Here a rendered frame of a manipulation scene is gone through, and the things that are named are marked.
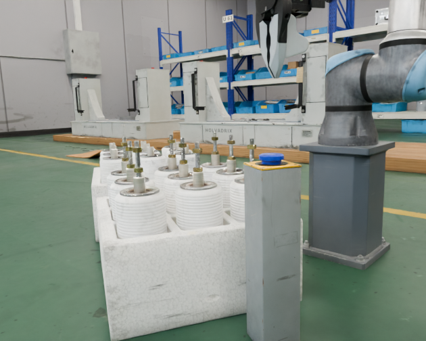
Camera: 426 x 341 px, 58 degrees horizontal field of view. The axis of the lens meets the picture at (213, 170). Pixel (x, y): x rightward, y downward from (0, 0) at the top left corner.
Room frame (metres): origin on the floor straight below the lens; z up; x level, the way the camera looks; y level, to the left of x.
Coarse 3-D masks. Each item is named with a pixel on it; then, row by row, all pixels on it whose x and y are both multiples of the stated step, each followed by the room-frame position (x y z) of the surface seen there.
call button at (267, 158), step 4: (260, 156) 0.60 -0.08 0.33; (264, 156) 0.60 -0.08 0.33; (268, 156) 0.59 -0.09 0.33; (272, 156) 0.59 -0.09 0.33; (276, 156) 0.59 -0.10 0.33; (280, 156) 0.59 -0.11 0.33; (264, 160) 0.60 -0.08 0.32; (268, 160) 0.59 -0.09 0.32; (272, 160) 0.59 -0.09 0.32; (276, 160) 0.59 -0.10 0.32; (280, 160) 0.60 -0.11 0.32
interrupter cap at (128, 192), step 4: (128, 188) 0.73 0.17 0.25; (132, 188) 0.74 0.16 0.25; (148, 188) 0.73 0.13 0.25; (152, 188) 0.73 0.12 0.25; (156, 188) 0.73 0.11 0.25; (120, 192) 0.70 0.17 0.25; (124, 192) 0.70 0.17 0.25; (128, 192) 0.70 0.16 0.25; (132, 192) 0.71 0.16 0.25; (148, 192) 0.69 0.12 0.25; (152, 192) 0.69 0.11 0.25; (156, 192) 0.70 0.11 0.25; (128, 196) 0.68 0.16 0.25; (132, 196) 0.68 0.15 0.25; (136, 196) 0.67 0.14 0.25; (140, 196) 0.68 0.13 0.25
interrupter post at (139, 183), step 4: (136, 176) 0.72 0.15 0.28; (136, 180) 0.70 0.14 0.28; (140, 180) 0.70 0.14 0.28; (144, 180) 0.71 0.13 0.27; (136, 184) 0.70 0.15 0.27; (140, 184) 0.70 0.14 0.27; (144, 184) 0.71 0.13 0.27; (136, 188) 0.70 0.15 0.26; (140, 188) 0.70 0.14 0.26; (144, 188) 0.71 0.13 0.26; (136, 192) 0.70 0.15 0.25; (140, 192) 0.70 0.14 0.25; (144, 192) 0.71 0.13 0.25
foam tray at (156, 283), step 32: (224, 224) 0.76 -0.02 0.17; (128, 256) 0.63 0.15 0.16; (160, 256) 0.65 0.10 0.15; (192, 256) 0.66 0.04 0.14; (224, 256) 0.68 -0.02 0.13; (128, 288) 0.63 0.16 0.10; (160, 288) 0.64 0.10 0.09; (192, 288) 0.66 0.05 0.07; (224, 288) 0.68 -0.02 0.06; (128, 320) 0.63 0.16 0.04; (160, 320) 0.64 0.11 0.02; (192, 320) 0.66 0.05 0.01
